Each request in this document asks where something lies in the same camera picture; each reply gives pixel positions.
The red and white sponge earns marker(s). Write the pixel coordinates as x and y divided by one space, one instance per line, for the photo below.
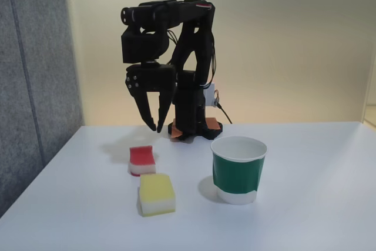
141 157

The orange tape piece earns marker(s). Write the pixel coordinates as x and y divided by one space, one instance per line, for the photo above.
175 132
214 123

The white controller board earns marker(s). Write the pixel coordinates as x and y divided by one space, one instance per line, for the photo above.
211 95

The yellow and white sponge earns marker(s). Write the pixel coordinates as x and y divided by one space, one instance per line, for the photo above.
155 187

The green and white paper cup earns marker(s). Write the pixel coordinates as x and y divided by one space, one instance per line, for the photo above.
236 177

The grey fabric partition panel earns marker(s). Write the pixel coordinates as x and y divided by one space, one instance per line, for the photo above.
32 86

